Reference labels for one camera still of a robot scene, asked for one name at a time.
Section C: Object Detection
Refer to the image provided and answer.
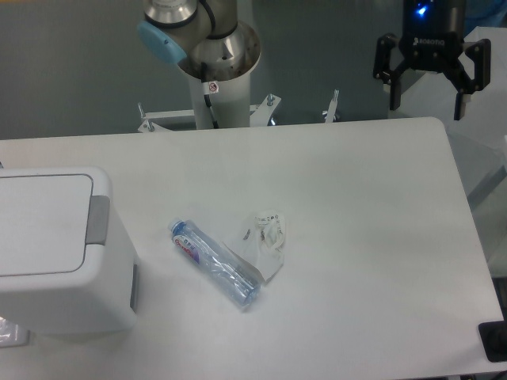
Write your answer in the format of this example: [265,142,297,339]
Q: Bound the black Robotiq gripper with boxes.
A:
[372,0,493,121]

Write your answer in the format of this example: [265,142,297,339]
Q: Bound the white push-lid trash can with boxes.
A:
[1,166,139,335]

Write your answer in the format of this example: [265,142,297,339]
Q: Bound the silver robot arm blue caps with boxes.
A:
[137,1,492,120]

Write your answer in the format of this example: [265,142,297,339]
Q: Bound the blue bag in background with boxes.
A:
[465,0,506,33]

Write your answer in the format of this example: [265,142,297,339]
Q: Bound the crumpled clear plastic wrapper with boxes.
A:
[222,209,286,283]

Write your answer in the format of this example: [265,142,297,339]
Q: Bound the black device at table edge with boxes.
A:
[478,321,506,363]

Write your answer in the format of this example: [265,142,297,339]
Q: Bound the clear plastic water bottle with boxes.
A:
[168,218,261,309]

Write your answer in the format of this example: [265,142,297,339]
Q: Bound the clear plastic bag corner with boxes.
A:
[0,317,30,348]

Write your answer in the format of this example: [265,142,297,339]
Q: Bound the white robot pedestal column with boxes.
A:
[186,74,250,130]

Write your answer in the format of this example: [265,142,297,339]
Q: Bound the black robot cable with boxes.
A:
[200,62,220,130]

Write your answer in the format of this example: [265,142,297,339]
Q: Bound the white base frame with bolts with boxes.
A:
[137,89,340,133]

